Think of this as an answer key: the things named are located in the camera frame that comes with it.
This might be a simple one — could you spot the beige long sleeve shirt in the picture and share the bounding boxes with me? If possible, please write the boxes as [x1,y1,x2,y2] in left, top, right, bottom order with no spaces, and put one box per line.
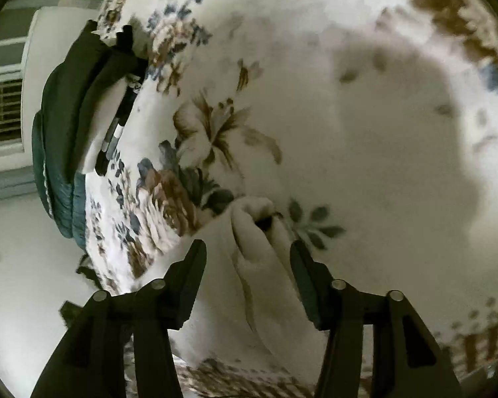
[172,197,326,387]

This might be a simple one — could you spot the floral bed sheet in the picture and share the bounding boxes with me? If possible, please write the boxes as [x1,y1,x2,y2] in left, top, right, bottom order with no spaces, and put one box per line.
[85,0,498,397]

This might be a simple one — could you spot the window with metal bars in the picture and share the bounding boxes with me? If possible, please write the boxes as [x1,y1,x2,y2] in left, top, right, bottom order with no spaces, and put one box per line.
[0,79,22,143]

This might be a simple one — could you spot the dark green pillow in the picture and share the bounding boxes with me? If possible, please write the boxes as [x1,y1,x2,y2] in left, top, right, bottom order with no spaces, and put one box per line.
[43,20,110,181]

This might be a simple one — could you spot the dark green folded quilt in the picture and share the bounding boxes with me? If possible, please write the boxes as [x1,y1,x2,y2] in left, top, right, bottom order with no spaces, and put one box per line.
[31,94,86,251]

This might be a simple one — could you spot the black folded clothes stack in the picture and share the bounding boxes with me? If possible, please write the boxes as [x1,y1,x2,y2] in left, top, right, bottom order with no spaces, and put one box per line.
[72,25,147,175]

